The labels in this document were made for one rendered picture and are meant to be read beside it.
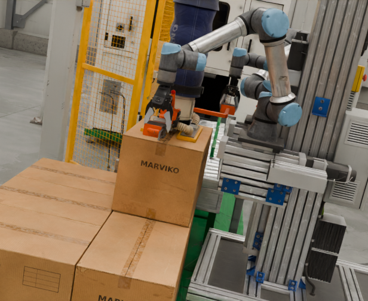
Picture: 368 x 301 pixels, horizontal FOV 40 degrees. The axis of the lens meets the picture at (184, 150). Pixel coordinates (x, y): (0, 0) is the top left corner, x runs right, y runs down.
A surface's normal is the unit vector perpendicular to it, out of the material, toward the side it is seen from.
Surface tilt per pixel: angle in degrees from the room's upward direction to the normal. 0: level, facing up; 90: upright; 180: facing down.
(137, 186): 90
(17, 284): 90
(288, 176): 90
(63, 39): 90
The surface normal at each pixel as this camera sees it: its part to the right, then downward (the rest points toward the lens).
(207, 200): -0.11, 0.24
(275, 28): 0.35, 0.18
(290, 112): 0.40, 0.42
